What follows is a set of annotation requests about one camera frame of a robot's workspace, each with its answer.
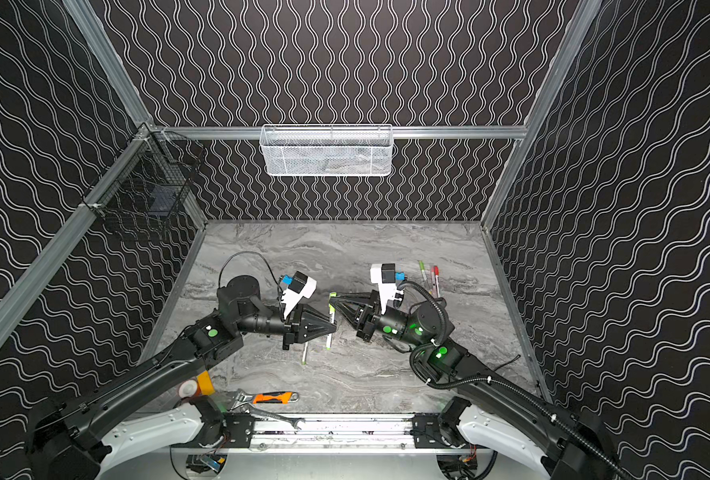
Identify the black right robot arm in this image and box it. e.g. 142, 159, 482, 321
329, 281, 630, 479

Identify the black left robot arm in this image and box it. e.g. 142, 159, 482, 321
25, 274, 336, 479

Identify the steel combination spanner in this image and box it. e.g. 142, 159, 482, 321
232, 404, 303, 430

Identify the yellow tape measure block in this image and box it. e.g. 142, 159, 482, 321
196, 371, 216, 396

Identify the white tape roll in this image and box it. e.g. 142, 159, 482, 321
177, 379, 200, 399

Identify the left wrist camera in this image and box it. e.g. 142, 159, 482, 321
281, 271, 317, 320

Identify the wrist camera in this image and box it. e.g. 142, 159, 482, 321
281, 271, 317, 320
369, 263, 406, 314

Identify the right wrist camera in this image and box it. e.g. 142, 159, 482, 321
369, 263, 406, 314

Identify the orange handled adjustable wrench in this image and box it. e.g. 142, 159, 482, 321
231, 390, 299, 409

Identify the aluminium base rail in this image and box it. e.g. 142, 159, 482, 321
90, 412, 578, 454

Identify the white wire mesh basket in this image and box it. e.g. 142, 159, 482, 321
259, 124, 395, 177

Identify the black wire mesh basket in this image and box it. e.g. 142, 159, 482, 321
87, 125, 205, 244

